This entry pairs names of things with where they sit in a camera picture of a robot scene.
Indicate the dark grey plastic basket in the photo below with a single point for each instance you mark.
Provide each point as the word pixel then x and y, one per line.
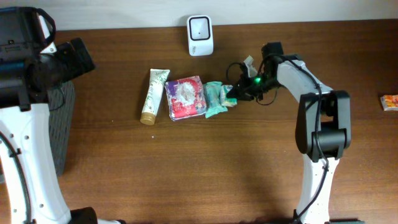
pixel 61 104

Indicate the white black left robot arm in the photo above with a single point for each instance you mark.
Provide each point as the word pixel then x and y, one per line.
pixel 31 65

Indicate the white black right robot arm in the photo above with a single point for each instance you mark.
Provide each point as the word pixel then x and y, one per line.
pixel 323 125

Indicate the white barcode scanner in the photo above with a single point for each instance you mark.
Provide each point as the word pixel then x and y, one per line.
pixel 200 35

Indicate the orange tissue pack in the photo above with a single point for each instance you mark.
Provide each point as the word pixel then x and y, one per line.
pixel 389 102

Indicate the teal wet wipes pack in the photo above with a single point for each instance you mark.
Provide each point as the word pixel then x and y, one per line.
pixel 212 95

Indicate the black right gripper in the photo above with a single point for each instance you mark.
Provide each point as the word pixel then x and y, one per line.
pixel 244 89

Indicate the white Pantene tube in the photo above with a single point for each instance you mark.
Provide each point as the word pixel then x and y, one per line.
pixel 158 77

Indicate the green tissue pack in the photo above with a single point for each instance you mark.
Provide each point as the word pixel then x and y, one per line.
pixel 224 100

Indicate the red purple pad package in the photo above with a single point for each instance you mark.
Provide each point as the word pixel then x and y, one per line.
pixel 185 98

